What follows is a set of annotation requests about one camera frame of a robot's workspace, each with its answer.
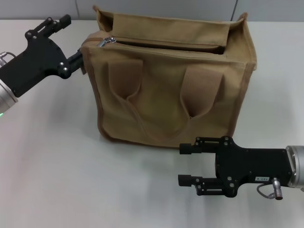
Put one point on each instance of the khaki canvas food bag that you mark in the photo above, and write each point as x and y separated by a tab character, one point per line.
166	95

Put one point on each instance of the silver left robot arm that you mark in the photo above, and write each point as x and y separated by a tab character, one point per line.
6	97

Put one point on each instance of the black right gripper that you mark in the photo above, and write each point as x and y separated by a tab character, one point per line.
251	166

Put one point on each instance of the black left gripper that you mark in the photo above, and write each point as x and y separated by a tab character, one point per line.
35	61

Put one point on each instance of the silver metal zipper pull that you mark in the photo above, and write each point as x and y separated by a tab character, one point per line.
104	42

